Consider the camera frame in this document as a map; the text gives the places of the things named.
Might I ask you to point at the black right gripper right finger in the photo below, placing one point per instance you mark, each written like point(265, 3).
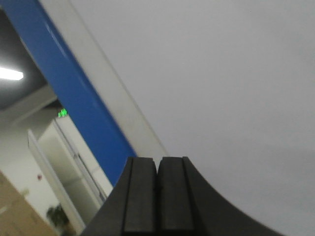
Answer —
point(189, 206)

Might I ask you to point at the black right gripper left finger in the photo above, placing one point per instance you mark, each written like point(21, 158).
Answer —
point(130, 209)

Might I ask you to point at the white double door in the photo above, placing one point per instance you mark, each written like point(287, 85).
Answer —
point(72, 171)

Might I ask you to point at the blue door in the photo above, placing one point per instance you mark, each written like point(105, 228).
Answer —
point(71, 85)

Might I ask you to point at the potted green plant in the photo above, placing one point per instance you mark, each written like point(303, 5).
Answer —
point(58, 219)

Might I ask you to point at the green exit sign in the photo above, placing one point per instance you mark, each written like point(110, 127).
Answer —
point(62, 113)

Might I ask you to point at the ceiling light strip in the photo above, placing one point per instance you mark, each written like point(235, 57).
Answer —
point(9, 74)

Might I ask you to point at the white wall panel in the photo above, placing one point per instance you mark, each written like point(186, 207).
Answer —
point(228, 83)

